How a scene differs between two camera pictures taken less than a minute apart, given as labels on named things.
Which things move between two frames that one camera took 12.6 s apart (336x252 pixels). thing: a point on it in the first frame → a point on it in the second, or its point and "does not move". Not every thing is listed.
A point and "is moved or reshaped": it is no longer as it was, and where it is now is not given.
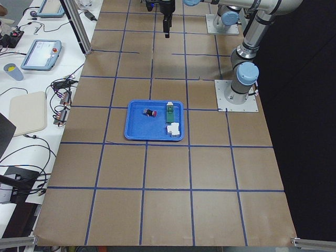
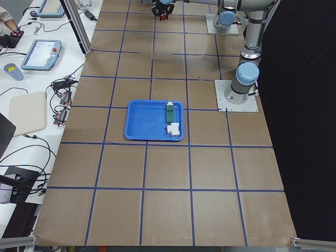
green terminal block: [169, 113] does not move
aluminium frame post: [79, 24] does not move
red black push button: [149, 113] is moved or reshaped
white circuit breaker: [174, 128] does not move
